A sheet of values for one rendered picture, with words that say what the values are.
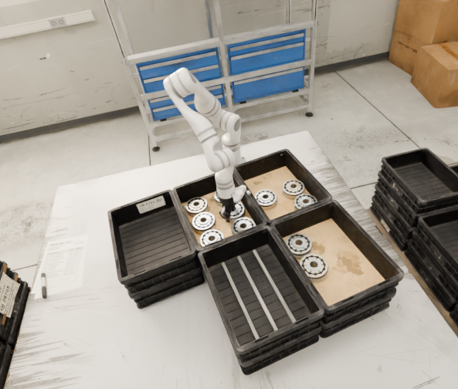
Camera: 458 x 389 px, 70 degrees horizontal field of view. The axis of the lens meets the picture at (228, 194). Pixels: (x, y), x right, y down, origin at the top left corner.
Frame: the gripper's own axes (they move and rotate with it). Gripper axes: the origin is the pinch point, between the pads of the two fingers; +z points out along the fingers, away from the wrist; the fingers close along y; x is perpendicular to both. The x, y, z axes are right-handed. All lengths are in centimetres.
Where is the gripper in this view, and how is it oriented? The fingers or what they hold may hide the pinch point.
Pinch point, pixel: (230, 215)
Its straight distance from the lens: 144.8
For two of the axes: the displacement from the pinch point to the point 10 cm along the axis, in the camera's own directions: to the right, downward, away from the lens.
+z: 1.2, 7.1, 6.9
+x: 9.1, 2.0, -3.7
